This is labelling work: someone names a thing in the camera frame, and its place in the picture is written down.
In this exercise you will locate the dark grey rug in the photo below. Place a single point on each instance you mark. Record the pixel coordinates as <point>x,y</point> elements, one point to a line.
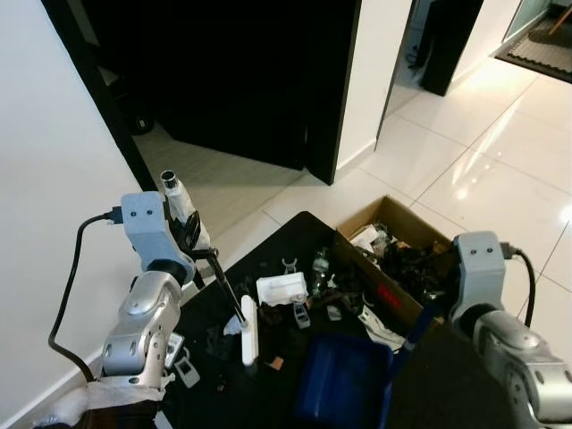
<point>541,54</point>

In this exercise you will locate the black door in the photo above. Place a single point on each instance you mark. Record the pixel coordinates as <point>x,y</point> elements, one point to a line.
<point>332,89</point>

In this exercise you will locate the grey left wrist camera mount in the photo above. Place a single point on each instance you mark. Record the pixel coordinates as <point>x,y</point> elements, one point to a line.
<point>147,223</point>

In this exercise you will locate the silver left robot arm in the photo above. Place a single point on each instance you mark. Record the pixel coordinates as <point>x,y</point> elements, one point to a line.
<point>143,322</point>

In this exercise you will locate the small white device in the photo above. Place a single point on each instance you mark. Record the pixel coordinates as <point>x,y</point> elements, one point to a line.
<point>183,362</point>

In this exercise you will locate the black round object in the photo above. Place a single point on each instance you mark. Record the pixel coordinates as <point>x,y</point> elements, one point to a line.
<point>140,121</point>

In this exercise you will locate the white broom with black rod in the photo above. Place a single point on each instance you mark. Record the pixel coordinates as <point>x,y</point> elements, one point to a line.
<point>249,335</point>

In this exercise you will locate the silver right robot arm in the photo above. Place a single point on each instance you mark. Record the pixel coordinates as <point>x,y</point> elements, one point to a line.
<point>518,366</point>

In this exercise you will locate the black floor mat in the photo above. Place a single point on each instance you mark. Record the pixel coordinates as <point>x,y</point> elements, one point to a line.
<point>286,237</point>

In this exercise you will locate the tall black cabinet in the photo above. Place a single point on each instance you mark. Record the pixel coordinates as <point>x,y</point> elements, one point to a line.
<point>447,45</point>

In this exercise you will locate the brown cardboard box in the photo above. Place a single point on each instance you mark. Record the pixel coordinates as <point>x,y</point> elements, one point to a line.
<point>402,223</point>

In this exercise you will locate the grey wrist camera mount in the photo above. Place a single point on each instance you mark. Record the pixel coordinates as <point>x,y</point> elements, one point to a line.
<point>147,223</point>
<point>478,268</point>

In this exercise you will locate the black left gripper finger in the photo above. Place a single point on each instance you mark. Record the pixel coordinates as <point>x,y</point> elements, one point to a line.
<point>211,259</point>

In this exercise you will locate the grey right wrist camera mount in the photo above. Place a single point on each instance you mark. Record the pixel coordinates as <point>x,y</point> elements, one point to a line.
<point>478,268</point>

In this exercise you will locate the white rectangular box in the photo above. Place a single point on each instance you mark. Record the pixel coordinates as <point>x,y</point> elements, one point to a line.
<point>281,288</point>

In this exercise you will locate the clear plastic bottle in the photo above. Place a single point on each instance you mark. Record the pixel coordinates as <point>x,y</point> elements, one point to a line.
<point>321,273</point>

